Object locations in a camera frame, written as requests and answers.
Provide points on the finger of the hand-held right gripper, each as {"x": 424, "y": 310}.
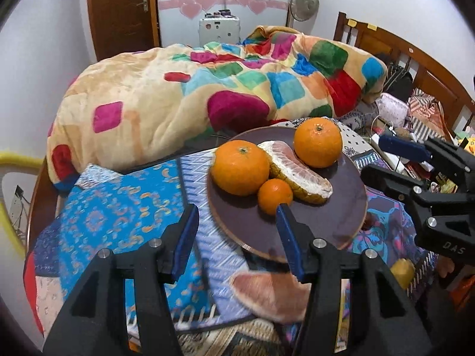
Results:
{"x": 389, "y": 181}
{"x": 402, "y": 148}

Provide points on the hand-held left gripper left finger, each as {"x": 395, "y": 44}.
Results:
{"x": 186, "y": 238}

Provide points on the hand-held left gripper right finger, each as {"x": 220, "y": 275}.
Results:
{"x": 290, "y": 243}

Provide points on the dark round plate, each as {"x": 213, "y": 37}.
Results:
{"x": 323, "y": 222}

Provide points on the small orange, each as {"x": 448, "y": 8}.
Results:
{"x": 272, "y": 194}

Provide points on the peeled pink pomelo piece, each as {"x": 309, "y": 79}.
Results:
{"x": 269, "y": 296}

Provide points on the pomelo segment with rind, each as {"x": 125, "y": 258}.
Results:
{"x": 300, "y": 180}

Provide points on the large orange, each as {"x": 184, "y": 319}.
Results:
{"x": 318, "y": 142}
{"x": 239, "y": 168}

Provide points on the white power strip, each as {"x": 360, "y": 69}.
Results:
{"x": 386, "y": 155}

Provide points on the pink pouch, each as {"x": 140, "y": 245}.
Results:
{"x": 391, "y": 109}

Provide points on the striped cloth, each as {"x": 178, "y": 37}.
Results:
{"x": 426, "y": 113}

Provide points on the purple floral cloth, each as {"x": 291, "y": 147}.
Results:
{"x": 389, "y": 226}

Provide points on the white black patterned cloth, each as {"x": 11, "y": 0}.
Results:
{"x": 352, "y": 139}

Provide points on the yellow fruit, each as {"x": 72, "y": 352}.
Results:
{"x": 402, "y": 272}

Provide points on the black bag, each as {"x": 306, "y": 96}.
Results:
{"x": 399, "y": 81}

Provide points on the blue patterned cloth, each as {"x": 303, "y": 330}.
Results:
{"x": 122, "y": 207}

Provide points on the wooden bed headboard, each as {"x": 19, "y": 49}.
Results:
{"x": 419, "y": 59}

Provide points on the colourful patchwork blanket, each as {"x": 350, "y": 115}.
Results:
{"x": 148, "y": 100}

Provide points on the standing fan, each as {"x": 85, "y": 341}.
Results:
{"x": 305, "y": 2}

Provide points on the yellow padded tube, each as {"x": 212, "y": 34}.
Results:
{"x": 16, "y": 159}

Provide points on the white appliance box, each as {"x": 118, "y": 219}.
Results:
{"x": 219, "y": 29}

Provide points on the brown wooden door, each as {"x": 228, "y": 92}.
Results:
{"x": 118, "y": 11}

